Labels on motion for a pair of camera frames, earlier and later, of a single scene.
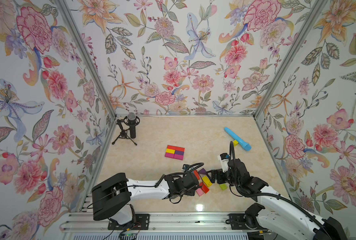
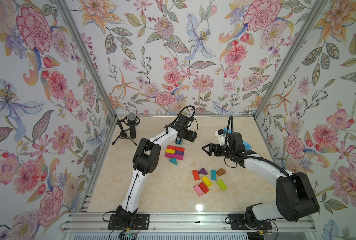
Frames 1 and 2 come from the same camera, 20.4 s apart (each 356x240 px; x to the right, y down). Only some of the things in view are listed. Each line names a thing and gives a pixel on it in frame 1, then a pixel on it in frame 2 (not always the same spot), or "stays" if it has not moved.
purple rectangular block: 179,152 stays
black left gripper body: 191,191 to 186,134
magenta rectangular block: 169,155 stays
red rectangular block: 178,148 stays
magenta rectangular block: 177,156 stays
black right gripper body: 226,177 to 224,151
